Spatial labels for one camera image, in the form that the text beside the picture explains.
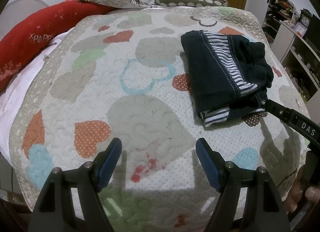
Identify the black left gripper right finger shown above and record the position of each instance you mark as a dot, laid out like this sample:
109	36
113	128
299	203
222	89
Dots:
249	199

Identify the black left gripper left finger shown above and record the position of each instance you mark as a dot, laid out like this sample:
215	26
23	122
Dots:
69	199

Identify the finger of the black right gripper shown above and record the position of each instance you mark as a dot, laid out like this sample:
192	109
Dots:
297	121

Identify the navy striped child pants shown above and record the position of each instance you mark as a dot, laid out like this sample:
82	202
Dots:
228	74

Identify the right hand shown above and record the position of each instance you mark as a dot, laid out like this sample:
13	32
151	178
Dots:
298	190

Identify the white shelf unit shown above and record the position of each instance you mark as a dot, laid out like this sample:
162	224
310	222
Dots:
285	36

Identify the small table clock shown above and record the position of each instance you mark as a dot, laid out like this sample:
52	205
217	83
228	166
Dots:
305	17

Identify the pink white blanket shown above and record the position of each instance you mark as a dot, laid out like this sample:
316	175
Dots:
13	96

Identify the heart patterned quilt bedspread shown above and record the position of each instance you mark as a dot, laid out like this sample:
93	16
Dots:
124	75

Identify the long red happy pillow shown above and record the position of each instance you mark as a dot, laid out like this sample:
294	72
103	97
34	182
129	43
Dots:
33	34

